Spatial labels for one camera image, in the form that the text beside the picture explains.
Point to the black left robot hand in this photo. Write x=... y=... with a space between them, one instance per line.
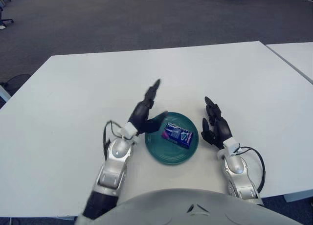
x=140 y=115

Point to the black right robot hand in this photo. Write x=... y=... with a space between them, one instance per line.
x=221 y=130

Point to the blue gum box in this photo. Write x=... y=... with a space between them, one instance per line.
x=178 y=135

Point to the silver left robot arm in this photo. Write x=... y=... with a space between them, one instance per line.
x=112 y=171

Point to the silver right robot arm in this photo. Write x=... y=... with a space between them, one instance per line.
x=240 y=176

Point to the green round plate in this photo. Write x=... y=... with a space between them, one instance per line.
x=168 y=152

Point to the grey robot torso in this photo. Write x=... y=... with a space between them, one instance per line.
x=193 y=208

